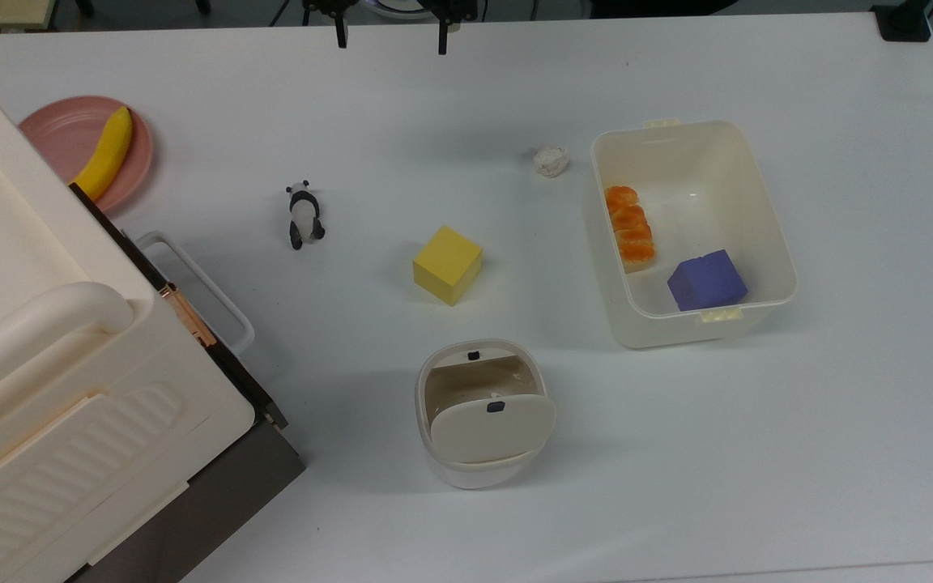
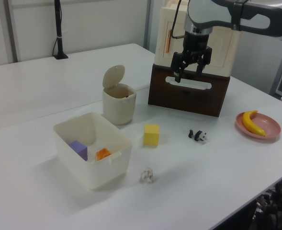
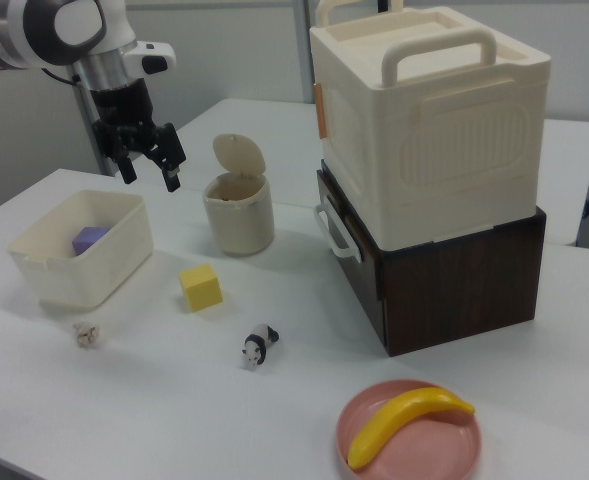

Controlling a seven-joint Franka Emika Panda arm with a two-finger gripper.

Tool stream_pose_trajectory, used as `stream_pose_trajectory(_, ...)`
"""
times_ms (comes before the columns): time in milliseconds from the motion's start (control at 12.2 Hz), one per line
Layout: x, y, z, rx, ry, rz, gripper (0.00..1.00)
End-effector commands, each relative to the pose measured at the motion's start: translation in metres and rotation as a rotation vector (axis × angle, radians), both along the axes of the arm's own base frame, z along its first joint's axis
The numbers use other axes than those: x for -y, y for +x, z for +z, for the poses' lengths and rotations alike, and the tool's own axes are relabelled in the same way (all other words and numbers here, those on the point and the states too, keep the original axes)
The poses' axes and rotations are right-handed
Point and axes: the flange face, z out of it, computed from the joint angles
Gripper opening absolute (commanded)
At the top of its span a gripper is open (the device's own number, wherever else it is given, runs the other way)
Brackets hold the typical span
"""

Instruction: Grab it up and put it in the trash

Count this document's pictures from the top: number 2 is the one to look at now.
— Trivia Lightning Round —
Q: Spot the white plastic storage bin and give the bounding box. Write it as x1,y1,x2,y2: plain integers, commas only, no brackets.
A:
53,112,133,191

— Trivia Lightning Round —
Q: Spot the beige trash can with lid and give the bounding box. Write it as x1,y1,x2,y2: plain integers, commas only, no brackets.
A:
102,64,137,126

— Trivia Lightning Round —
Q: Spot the yellow banana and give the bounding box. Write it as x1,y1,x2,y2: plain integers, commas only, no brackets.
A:
241,110,267,137

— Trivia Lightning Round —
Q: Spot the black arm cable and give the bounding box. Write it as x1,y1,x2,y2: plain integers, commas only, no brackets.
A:
171,0,187,39

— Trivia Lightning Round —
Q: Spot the paper ball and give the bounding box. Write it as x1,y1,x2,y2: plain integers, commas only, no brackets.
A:
139,167,158,184

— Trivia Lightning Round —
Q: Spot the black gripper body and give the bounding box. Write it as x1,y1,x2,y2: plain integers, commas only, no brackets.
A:
182,30,213,64

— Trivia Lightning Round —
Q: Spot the yellow block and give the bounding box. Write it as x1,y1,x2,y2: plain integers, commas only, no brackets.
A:
143,124,160,147

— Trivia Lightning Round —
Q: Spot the cream wooden crate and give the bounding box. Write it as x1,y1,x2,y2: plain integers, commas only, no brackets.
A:
154,0,242,78

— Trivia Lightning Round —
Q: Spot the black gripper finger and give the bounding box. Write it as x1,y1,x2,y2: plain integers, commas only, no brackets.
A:
170,51,188,84
195,46,213,75

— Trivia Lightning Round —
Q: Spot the pink plate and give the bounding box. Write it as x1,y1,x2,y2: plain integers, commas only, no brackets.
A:
235,112,282,144

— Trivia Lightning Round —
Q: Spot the black pole stand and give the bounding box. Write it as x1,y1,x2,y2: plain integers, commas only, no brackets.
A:
52,0,69,60

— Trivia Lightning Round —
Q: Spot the orange toy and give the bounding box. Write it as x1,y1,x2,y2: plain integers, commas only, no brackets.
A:
94,148,113,161

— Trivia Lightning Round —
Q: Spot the panda toy figure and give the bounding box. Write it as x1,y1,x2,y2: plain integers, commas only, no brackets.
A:
188,129,208,144

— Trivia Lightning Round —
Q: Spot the black mesh object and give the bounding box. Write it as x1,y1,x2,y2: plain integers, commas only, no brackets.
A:
250,176,282,230

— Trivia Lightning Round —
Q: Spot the dark brown wooden box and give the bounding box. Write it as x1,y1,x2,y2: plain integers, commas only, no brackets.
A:
147,63,231,118

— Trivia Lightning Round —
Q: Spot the purple block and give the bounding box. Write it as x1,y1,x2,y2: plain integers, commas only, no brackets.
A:
68,140,88,161

